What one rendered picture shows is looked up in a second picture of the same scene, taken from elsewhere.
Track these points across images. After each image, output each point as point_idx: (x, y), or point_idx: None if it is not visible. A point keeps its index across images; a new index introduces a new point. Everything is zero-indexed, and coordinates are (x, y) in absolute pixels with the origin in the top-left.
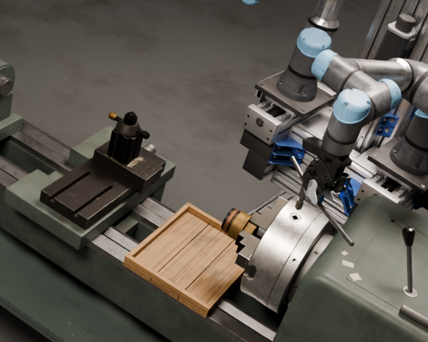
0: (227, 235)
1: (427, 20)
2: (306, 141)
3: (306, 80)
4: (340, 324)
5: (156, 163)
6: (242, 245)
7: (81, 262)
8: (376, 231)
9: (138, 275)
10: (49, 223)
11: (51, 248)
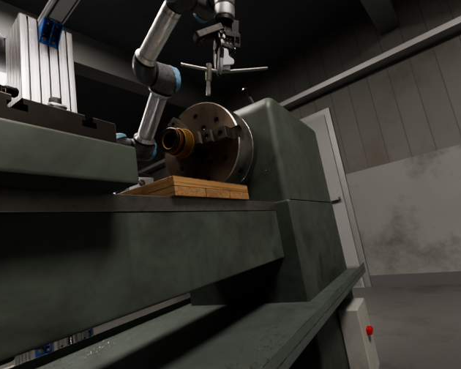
0: None
1: (62, 104)
2: (201, 29)
3: None
4: (287, 126)
5: None
6: (211, 130)
7: (108, 266)
8: None
9: (189, 203)
10: (56, 149)
11: (18, 302)
